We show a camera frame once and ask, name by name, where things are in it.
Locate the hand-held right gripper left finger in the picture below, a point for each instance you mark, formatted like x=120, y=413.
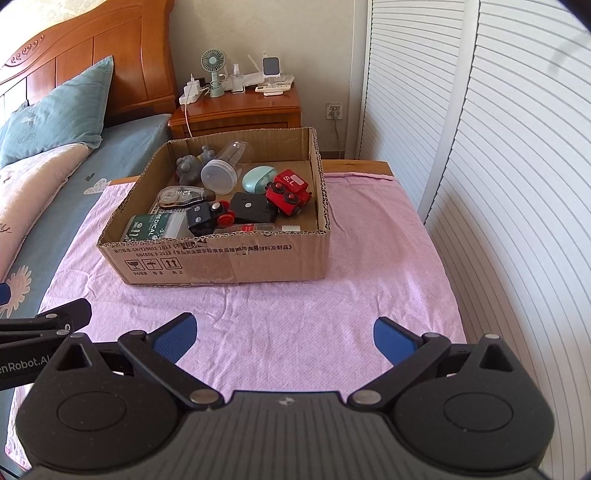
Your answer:
x=175, y=337

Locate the wooden headboard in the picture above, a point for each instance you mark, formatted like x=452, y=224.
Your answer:
x=115, y=46

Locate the white wall outlet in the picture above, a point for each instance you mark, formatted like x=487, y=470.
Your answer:
x=334, y=110

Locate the brown cardboard box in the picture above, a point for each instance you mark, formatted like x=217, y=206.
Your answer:
x=207, y=263

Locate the wooden nightstand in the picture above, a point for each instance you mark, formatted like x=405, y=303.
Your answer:
x=240, y=110

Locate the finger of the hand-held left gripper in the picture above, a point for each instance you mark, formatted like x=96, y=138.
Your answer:
x=55, y=316
x=4, y=295

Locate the clear plastic refill case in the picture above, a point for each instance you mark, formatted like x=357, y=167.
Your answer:
x=249, y=227

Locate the grey toy elephant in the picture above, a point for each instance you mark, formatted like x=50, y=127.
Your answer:
x=189, y=168

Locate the clear spray bottle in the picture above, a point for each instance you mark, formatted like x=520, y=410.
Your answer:
x=238, y=81

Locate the pink cloth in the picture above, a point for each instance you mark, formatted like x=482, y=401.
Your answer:
x=277, y=314

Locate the black device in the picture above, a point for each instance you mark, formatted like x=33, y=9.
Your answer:
x=251, y=210

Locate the black toy train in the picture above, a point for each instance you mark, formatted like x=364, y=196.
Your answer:
x=198, y=219

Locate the small screen on stand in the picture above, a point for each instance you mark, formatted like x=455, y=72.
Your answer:
x=270, y=67

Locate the pink quilt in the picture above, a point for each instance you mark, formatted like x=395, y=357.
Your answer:
x=32, y=194

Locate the blue bed sheet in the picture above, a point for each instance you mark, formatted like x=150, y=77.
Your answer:
x=120, y=147

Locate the white remote control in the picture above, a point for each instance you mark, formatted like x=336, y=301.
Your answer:
x=274, y=87

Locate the red toy car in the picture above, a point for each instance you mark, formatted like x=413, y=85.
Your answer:
x=288, y=189

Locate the white green-label wipes canister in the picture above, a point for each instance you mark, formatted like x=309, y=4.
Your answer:
x=147, y=226

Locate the white louvered closet door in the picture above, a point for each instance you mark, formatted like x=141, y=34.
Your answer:
x=406, y=92
x=521, y=184

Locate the blue pillow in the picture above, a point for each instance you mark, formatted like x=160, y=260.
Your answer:
x=60, y=115

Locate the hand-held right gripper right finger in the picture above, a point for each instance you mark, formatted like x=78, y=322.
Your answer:
x=392, y=341

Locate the clear plastic jar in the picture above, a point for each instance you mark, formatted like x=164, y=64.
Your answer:
x=219, y=177

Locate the teal earbud case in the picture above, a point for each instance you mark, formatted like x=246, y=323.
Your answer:
x=256, y=180

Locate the small green desk fan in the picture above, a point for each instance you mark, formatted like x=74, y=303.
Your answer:
x=214, y=61

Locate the white power strip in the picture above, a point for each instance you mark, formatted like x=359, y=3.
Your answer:
x=191, y=94

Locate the white router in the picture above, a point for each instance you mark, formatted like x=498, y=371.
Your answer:
x=251, y=76

